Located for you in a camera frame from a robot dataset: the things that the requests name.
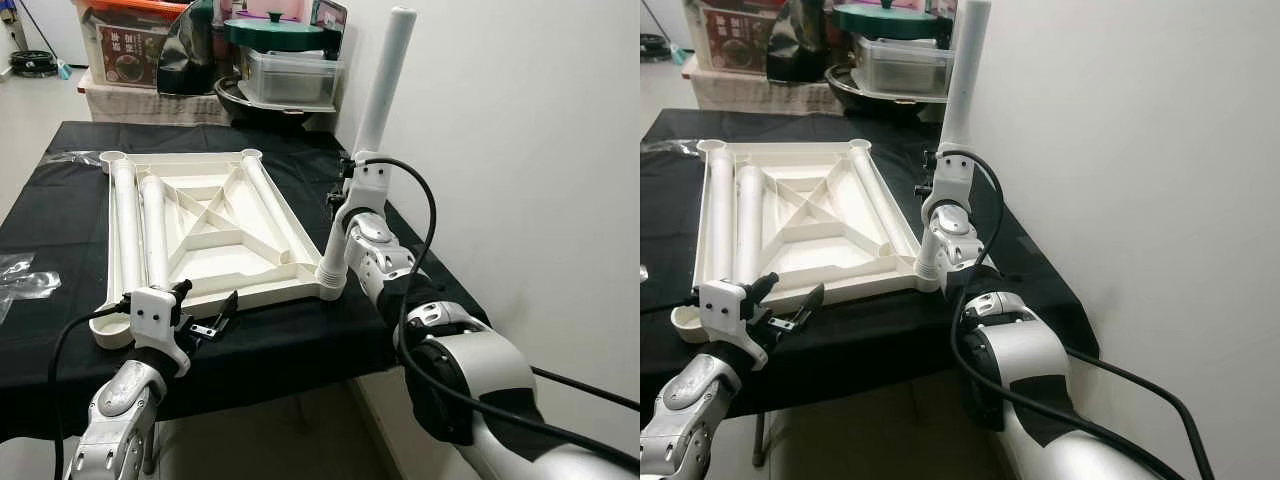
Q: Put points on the black folding table frame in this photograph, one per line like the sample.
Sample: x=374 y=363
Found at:
x=761 y=440

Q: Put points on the beige cloth covered table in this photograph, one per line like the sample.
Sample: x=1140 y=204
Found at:
x=745 y=92
x=140 y=105

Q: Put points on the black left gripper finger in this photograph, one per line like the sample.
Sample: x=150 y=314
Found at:
x=182 y=291
x=763 y=287
x=225 y=312
x=812 y=303

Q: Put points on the green pot lid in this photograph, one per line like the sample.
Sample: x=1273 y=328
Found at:
x=275 y=35
x=885 y=22

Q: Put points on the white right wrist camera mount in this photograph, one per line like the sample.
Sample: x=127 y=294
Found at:
x=950 y=185
x=368 y=185

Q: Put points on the black tablecloth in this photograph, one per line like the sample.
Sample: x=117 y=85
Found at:
x=665 y=220
x=60 y=220

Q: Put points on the dark picture frame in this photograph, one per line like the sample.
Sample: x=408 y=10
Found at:
x=330 y=15

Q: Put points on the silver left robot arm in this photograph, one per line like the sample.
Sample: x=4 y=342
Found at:
x=690 y=420
x=120 y=420

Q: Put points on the dark metal basin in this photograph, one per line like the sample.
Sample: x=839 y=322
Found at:
x=870 y=105
x=260 y=112

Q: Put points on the clear plastic container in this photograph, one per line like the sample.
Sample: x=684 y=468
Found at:
x=295 y=80
x=900 y=68

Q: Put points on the clear plastic film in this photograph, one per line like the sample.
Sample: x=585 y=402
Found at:
x=25 y=285
x=75 y=158
x=668 y=146

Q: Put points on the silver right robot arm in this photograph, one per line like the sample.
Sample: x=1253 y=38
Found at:
x=480 y=370
x=1030 y=360

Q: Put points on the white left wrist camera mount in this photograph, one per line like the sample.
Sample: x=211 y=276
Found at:
x=150 y=320
x=725 y=315

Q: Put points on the orange lid storage box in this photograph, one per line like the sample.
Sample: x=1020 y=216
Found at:
x=735 y=40
x=125 y=50

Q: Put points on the white plastic children table top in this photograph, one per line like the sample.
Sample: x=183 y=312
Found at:
x=230 y=260
x=820 y=260

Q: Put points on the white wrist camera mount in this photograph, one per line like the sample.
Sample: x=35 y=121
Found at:
x=368 y=185
x=950 y=185
x=725 y=315
x=150 y=320

